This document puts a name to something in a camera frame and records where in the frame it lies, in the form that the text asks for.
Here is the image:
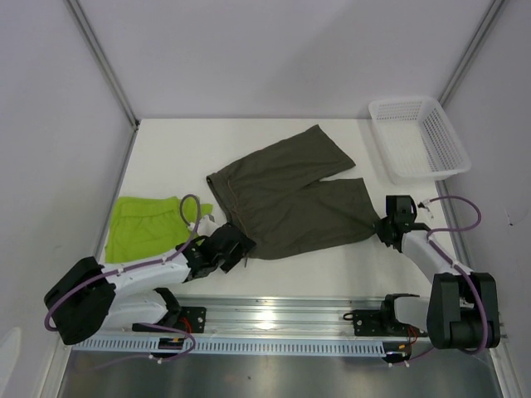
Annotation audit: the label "aluminium corner post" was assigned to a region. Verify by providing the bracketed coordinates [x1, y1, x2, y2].
[438, 0, 509, 108]
[64, 0, 140, 128]

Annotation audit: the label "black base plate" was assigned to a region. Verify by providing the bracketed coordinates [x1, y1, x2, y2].
[343, 309, 428, 337]
[132, 307, 207, 334]

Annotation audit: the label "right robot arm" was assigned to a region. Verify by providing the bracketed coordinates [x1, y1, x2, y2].
[375, 195, 501, 355]

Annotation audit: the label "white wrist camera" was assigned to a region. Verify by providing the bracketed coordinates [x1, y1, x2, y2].
[196, 214, 220, 236]
[417, 199, 434, 219]

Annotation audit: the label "white plastic basket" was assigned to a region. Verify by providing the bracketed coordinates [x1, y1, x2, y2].
[368, 96, 471, 185]

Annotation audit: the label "dark olive shorts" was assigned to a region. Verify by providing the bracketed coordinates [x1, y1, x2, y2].
[206, 125, 379, 260]

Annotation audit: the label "left aluminium corner post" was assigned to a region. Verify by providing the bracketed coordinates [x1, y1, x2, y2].
[64, 0, 140, 128]

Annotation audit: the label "right aluminium corner post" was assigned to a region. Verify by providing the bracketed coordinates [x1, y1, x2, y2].
[438, 0, 509, 108]

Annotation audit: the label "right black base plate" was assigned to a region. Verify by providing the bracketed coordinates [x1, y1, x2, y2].
[343, 309, 428, 337]

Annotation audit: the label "lime green shorts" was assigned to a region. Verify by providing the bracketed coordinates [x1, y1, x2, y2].
[105, 197, 197, 264]

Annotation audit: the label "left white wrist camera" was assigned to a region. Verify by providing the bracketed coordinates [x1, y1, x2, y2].
[196, 214, 220, 236]

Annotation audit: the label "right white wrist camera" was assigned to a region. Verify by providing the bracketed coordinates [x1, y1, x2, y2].
[417, 199, 434, 219]

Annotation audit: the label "white slotted cable duct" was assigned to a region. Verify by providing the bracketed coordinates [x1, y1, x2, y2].
[73, 335, 386, 357]

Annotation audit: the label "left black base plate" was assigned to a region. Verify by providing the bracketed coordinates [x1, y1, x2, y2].
[132, 307, 207, 334]

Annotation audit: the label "aluminium mounting rail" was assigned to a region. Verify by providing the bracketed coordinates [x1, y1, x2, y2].
[177, 295, 383, 340]

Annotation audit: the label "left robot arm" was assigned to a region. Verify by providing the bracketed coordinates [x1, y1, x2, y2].
[44, 223, 256, 345]

